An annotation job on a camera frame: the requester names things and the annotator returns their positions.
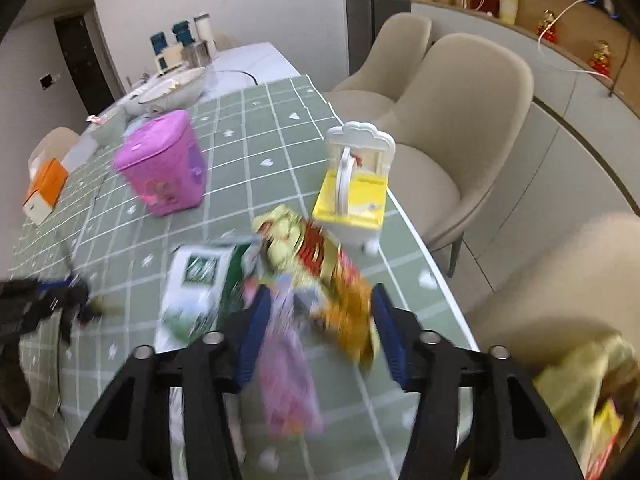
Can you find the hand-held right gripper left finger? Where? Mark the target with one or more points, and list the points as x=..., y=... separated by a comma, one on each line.
x=252, y=340

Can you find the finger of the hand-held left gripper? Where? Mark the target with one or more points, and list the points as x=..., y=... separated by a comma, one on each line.
x=80, y=317
x=57, y=289

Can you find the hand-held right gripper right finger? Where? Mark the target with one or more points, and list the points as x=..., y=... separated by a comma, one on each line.
x=390, y=340

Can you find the lilac plastic wrapper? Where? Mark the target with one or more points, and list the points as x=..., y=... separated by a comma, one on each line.
x=287, y=380

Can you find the yellow-green plastic bag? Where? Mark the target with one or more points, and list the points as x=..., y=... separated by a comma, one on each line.
x=570, y=390

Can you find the white green packet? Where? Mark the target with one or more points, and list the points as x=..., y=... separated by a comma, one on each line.
x=192, y=285

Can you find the yellow red snack packet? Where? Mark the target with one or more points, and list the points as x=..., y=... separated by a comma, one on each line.
x=325, y=275

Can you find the orange white box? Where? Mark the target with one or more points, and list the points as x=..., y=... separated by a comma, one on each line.
x=45, y=185

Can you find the white yellow toy stand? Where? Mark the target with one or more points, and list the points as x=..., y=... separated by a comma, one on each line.
x=350, y=200

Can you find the beige chair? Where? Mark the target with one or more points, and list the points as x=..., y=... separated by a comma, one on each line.
x=465, y=110
x=55, y=142
x=560, y=280
x=395, y=50

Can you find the green checked tablecloth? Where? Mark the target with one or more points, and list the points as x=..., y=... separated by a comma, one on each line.
x=280, y=125

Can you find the dark door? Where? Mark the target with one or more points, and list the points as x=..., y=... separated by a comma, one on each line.
x=82, y=60

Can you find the cream mug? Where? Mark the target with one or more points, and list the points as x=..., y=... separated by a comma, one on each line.
x=169, y=57

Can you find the blue lid canister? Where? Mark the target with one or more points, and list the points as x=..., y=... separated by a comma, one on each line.
x=183, y=32
x=159, y=42

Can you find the steel cutlery holder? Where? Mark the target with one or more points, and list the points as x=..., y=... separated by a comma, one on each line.
x=194, y=54

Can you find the grey sideboard cabinet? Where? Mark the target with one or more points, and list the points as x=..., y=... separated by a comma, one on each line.
x=575, y=125

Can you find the white tall canister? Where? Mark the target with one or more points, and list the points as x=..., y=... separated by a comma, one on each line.
x=204, y=30

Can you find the red gold figurine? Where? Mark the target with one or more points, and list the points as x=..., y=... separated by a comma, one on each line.
x=548, y=27
x=600, y=60

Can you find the yellow jar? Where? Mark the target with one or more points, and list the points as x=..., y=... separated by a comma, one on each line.
x=509, y=5

